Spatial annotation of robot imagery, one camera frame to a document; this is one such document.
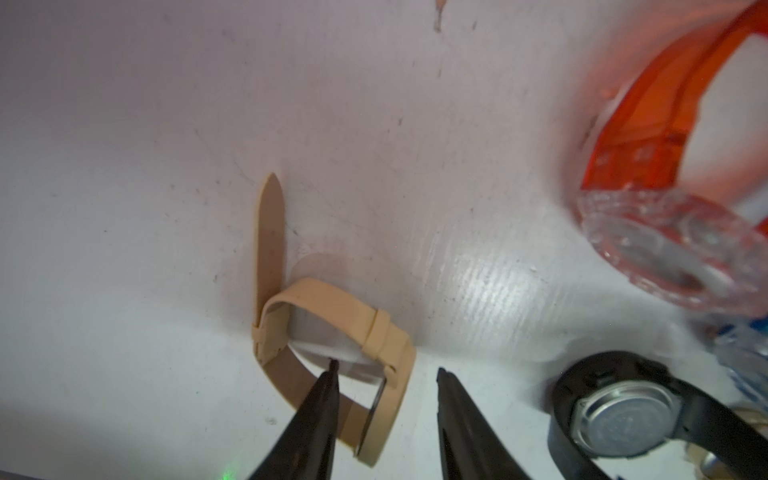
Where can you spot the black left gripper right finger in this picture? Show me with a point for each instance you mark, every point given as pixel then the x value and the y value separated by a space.
pixel 469 448

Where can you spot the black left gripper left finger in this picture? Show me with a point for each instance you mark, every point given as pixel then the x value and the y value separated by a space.
pixel 305 450

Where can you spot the beige strap watch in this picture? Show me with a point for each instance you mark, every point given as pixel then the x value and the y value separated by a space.
pixel 299 322

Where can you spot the black digital watch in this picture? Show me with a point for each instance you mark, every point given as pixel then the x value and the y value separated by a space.
pixel 618 404

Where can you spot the blue translucent watch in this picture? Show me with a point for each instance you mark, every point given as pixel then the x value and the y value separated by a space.
pixel 741 348

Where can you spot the red translucent watch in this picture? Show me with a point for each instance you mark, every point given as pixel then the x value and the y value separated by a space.
pixel 630 183

